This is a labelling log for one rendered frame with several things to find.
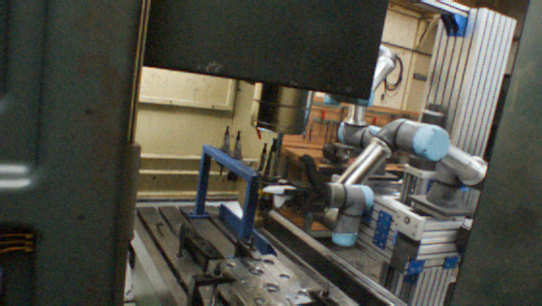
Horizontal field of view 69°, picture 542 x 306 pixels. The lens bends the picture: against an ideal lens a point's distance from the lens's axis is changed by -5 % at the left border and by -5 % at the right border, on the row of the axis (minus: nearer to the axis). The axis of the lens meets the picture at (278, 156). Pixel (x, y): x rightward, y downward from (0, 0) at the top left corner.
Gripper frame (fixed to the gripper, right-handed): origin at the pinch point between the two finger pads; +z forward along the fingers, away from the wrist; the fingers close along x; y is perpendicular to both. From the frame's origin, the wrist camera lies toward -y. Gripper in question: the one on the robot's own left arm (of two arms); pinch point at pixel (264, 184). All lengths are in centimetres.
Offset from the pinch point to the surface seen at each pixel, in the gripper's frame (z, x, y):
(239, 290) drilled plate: 5.3, -9.2, 28.1
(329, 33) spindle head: -5.5, -11.6, -42.4
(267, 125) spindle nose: 4.1, -5.7, -17.3
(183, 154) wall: 8, 101, 17
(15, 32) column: 54, -42, -30
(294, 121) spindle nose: -2.3, -7.8, -19.5
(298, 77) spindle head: 1.0, -13.0, -30.5
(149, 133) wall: 26, 97, 7
